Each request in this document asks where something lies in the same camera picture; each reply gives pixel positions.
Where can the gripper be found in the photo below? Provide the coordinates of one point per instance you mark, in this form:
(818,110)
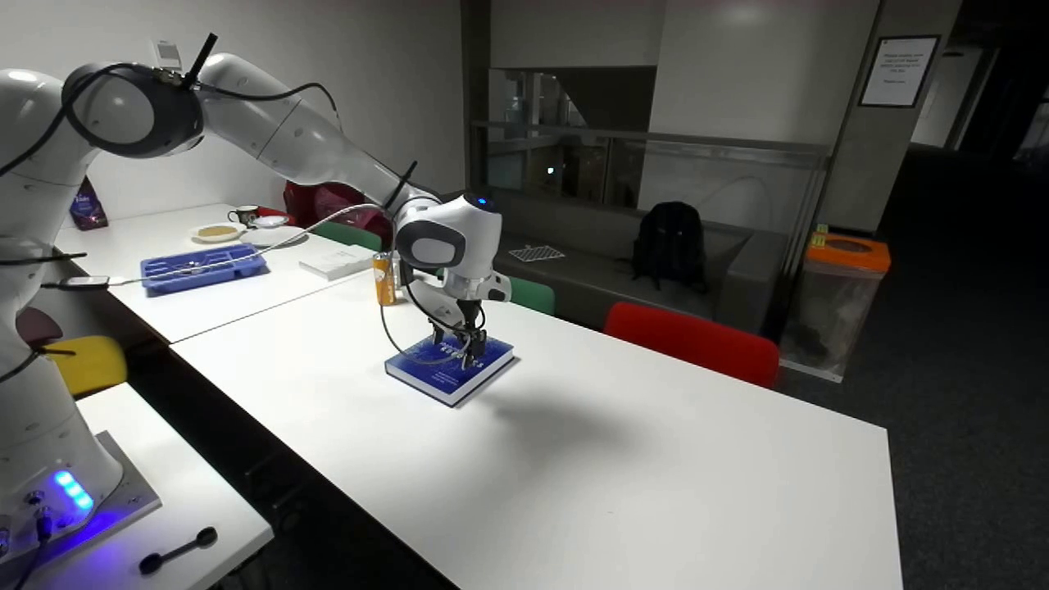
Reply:
(470,315)

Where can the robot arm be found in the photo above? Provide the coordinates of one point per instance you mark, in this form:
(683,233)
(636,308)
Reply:
(287,139)

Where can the blue book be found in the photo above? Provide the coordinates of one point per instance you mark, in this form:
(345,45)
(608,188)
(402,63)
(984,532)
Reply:
(434,377)

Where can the green chair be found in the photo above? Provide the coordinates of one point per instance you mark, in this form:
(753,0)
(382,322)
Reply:
(348,236)
(534,297)

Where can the orange drink can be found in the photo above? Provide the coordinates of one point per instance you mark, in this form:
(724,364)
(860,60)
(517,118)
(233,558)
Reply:
(384,283)

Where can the checkerboard sheet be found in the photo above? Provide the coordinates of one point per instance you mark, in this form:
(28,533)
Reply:
(537,253)

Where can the grey sofa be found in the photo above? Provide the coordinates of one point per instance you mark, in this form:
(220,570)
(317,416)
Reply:
(590,279)

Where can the white flat box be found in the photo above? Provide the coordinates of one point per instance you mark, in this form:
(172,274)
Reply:
(336,262)

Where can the small white bowl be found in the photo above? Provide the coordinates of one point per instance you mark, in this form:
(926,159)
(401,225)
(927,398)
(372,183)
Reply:
(270,221)

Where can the black backpack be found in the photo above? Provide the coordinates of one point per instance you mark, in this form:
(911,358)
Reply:
(670,242)

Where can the dark mug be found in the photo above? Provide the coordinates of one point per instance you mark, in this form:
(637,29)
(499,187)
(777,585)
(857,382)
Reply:
(244,215)

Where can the glass railing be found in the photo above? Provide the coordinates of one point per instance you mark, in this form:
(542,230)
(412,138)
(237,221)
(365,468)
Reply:
(656,168)

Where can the blue plastic tray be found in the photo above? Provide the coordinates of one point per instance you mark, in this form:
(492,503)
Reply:
(205,270)

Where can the plate with food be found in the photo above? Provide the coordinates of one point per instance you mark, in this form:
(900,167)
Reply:
(217,233)

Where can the white table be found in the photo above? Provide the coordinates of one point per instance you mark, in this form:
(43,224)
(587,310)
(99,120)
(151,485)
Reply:
(164,315)

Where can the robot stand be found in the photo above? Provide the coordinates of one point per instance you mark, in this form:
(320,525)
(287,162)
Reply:
(180,500)

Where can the black tool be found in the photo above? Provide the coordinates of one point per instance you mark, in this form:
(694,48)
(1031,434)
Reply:
(176,551)

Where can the yellow chair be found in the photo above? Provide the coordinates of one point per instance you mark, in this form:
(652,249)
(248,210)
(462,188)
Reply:
(90,365)

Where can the bin with orange lid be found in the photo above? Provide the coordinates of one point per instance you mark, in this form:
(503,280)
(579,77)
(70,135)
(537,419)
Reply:
(836,303)

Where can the purple snack bag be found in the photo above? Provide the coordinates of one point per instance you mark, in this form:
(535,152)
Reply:
(88,209)

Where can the dark red chair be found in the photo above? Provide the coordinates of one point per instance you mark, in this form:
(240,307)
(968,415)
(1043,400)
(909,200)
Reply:
(37,326)

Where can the framed notice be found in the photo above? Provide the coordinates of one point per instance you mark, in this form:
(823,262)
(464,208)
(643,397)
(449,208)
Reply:
(899,71)

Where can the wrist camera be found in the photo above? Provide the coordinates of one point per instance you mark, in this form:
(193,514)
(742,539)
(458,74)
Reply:
(441,305)

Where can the wall thermostat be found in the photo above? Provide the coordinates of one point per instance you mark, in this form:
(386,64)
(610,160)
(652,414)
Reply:
(167,54)

